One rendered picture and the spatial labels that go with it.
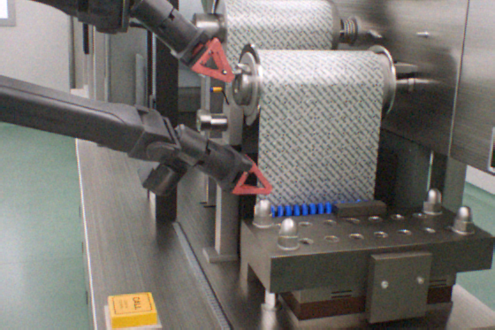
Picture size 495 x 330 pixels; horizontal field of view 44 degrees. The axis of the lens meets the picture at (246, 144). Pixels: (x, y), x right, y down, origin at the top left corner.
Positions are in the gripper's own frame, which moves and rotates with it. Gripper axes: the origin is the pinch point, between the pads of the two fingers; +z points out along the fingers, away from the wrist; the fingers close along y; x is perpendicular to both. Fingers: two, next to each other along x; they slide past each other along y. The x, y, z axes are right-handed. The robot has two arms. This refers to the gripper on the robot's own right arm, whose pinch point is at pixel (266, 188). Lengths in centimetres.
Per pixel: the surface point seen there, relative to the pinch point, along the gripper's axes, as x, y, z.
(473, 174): 50, -277, 275
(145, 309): -24.3, 12.2, -13.0
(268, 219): -3.5, 8.5, -0.8
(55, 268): -114, -204, 17
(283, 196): 0.1, 0.2, 3.6
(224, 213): -9.1, -7.8, -1.2
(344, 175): 9.1, 0.2, 12.2
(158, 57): 10.0, -33.1, -22.7
